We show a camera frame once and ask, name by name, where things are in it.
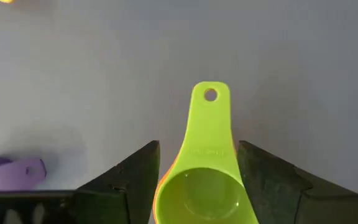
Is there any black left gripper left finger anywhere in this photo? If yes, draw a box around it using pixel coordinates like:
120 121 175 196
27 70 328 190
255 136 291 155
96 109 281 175
75 139 162 224

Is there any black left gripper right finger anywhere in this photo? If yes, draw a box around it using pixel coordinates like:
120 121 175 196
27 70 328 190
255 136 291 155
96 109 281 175
237 139 357 224

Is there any orange measuring cup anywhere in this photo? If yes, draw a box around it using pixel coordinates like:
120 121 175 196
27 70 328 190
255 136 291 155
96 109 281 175
152 146 239 224

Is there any purple measuring cup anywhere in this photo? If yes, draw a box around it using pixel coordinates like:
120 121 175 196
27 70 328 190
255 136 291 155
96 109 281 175
0 156 48 192

